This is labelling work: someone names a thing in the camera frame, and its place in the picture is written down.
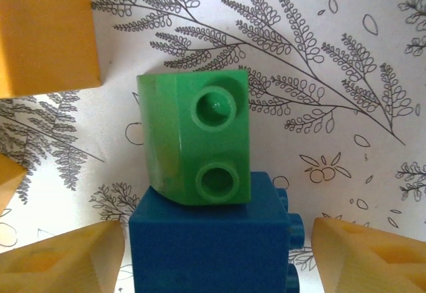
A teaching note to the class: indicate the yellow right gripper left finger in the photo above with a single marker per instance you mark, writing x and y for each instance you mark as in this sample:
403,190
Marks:
56,263

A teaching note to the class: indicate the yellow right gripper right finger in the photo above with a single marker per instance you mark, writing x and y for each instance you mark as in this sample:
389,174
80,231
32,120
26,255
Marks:
372,259

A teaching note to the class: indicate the yellow lego brick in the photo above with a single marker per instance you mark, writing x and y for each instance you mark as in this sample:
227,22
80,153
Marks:
43,33
8,179

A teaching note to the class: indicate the square blue lego brick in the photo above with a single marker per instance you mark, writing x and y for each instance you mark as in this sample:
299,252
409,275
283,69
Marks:
206,249

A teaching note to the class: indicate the sloped green lego brick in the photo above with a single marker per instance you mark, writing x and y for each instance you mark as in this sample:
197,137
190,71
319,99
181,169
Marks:
199,140

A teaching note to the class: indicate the floral patterned tablecloth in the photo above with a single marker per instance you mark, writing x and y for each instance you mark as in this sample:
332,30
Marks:
316,123

